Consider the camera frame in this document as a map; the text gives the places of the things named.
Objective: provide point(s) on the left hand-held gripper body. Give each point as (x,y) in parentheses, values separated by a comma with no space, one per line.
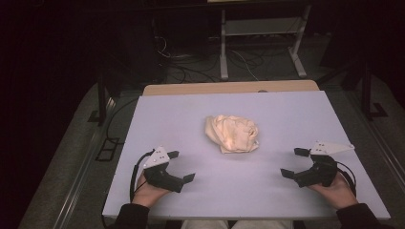
(160,176)

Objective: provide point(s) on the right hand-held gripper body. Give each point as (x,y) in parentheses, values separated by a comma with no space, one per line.
(321,173)

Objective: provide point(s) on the cream baby garment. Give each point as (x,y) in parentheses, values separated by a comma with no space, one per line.
(232,133)

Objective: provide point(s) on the person's left hand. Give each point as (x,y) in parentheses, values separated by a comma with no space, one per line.
(148,194)

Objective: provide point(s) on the person's right hand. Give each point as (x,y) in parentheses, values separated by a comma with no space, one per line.
(339,192)

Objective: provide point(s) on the wooden table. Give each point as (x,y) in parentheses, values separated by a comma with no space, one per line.
(229,88)

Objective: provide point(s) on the black metal stand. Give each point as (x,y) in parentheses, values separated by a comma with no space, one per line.
(102,98)
(366,92)

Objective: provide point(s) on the white metal stand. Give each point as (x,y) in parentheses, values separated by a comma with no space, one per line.
(223,54)

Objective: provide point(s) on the black floor frame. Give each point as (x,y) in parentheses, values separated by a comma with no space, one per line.
(107,149)

